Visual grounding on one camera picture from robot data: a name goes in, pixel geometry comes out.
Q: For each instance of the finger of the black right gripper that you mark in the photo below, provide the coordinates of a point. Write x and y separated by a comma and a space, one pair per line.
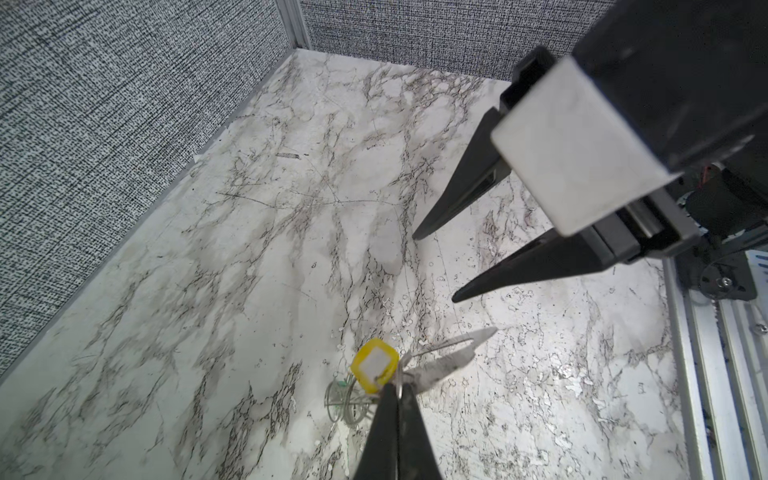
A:
481, 168

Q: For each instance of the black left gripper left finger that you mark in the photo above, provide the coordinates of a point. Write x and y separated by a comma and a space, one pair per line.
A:
379, 460

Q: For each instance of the aluminium corner post left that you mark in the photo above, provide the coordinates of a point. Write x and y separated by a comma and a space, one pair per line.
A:
294, 23

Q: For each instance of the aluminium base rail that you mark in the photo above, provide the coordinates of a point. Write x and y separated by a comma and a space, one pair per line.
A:
720, 349

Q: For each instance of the silver keyring with rings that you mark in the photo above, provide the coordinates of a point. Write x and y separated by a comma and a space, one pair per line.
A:
345, 401

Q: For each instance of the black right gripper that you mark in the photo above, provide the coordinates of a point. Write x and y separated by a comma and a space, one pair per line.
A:
714, 198

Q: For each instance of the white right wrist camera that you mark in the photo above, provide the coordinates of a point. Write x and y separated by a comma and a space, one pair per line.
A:
653, 89

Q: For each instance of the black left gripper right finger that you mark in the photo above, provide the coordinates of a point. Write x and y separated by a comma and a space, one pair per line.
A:
416, 459

